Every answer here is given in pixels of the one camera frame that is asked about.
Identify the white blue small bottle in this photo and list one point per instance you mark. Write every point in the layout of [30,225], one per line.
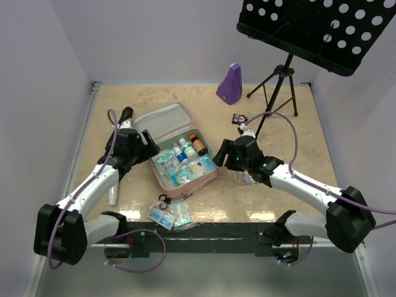
[180,155]

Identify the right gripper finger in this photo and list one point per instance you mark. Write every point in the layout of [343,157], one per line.
[219,158]
[228,147]

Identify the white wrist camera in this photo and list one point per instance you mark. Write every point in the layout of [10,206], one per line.
[244,130]
[126,124]

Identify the large blue packet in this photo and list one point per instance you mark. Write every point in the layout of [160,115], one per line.
[193,171]

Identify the black handled scissors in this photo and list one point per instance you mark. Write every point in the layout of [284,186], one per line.
[164,201]

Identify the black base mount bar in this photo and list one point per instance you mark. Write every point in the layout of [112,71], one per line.
[258,239]

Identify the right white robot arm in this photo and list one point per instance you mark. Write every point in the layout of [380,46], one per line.
[343,215]

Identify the black microphone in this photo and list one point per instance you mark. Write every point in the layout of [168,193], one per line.
[126,114]

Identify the bandage packet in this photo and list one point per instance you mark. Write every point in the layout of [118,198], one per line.
[245,179]

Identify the teal blister pack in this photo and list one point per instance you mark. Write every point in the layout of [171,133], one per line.
[184,218]

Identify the white green bottle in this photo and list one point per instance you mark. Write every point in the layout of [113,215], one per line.
[187,149]

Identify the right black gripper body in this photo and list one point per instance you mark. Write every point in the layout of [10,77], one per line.
[235,163]

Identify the blue white sachet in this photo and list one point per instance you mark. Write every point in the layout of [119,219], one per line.
[162,218]

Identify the brown medicine bottle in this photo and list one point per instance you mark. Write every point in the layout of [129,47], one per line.
[198,145]

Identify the pink medicine kit case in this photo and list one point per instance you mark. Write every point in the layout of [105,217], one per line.
[167,125]

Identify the white tube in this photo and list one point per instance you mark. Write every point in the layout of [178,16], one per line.
[113,195]

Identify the owl pattern block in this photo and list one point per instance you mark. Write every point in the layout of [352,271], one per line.
[239,119]

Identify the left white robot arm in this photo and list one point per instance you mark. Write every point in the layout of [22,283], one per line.
[62,233]

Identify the teal topped zip bag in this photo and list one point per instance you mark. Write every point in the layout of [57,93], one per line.
[169,163]

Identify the purple metronome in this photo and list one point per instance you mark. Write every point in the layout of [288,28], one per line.
[230,89]

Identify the black music stand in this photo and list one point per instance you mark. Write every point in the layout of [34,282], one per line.
[334,35]

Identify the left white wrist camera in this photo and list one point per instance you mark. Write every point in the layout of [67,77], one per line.
[126,124]

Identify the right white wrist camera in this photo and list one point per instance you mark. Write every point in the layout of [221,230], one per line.
[244,130]

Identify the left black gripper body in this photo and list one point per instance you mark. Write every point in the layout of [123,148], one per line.
[137,153]

